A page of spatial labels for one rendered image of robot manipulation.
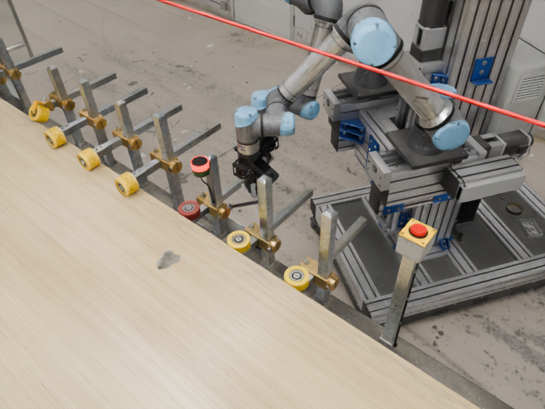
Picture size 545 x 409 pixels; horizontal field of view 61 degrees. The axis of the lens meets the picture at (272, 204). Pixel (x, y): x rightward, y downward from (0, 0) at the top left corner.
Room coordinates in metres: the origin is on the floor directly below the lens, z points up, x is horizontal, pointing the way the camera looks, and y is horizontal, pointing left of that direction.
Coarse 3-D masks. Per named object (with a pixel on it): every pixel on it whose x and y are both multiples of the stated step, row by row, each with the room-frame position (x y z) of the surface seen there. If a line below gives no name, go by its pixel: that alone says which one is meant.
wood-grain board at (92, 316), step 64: (0, 128) 1.81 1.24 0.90; (0, 192) 1.36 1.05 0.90; (64, 192) 1.34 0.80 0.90; (0, 256) 1.03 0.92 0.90; (64, 256) 1.02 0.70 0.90; (128, 256) 1.01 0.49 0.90; (192, 256) 1.00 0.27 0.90; (0, 320) 0.78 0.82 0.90; (64, 320) 0.77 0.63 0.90; (128, 320) 0.76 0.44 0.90; (192, 320) 0.75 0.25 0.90; (256, 320) 0.75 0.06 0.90; (320, 320) 0.74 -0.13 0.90; (0, 384) 0.58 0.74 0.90; (64, 384) 0.57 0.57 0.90; (128, 384) 0.57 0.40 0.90; (192, 384) 0.56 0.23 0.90; (256, 384) 0.55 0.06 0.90; (320, 384) 0.55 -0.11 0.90; (384, 384) 0.54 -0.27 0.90
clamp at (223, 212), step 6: (204, 192) 1.35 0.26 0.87; (198, 198) 1.31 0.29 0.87; (204, 198) 1.31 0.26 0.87; (210, 204) 1.28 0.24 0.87; (222, 204) 1.27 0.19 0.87; (210, 210) 1.27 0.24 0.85; (216, 210) 1.25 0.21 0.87; (222, 210) 1.24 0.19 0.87; (228, 210) 1.26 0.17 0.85; (216, 216) 1.25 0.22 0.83; (222, 216) 1.23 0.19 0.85; (228, 216) 1.26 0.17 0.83
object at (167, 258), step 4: (164, 252) 1.01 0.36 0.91; (168, 252) 1.01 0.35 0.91; (172, 252) 1.01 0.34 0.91; (160, 256) 1.00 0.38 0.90; (164, 256) 0.98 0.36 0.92; (168, 256) 0.99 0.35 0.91; (172, 256) 0.98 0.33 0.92; (176, 256) 0.99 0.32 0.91; (160, 260) 0.97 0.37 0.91; (164, 260) 0.97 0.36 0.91; (168, 260) 0.98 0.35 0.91; (172, 260) 0.97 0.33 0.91; (176, 260) 0.98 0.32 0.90; (160, 264) 0.96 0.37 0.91; (164, 264) 0.97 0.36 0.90; (168, 264) 0.96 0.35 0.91; (160, 268) 0.95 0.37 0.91; (164, 268) 0.95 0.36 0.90
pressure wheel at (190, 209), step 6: (180, 204) 1.24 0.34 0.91; (186, 204) 1.24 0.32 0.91; (192, 204) 1.24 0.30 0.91; (198, 204) 1.24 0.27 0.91; (180, 210) 1.21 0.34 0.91; (186, 210) 1.21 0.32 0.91; (192, 210) 1.21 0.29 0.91; (198, 210) 1.21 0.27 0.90; (186, 216) 1.19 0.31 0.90; (192, 216) 1.19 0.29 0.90; (198, 216) 1.21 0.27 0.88
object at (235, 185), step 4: (236, 180) 1.42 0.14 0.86; (240, 180) 1.42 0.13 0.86; (244, 180) 1.43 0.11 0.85; (228, 184) 1.40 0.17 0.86; (232, 184) 1.40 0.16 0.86; (236, 184) 1.40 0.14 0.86; (240, 184) 1.41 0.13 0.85; (224, 188) 1.38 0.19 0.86; (228, 188) 1.38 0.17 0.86; (232, 188) 1.38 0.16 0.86; (236, 188) 1.39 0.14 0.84; (224, 192) 1.35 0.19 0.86; (228, 192) 1.36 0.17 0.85; (232, 192) 1.38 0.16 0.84; (224, 196) 1.34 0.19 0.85; (228, 196) 1.36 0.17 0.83; (204, 204) 1.29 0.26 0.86; (200, 208) 1.27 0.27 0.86; (204, 208) 1.27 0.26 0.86; (200, 212) 1.25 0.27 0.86; (204, 212) 1.26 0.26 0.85; (208, 212) 1.28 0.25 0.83; (200, 216) 1.24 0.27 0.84; (196, 220) 1.23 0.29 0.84
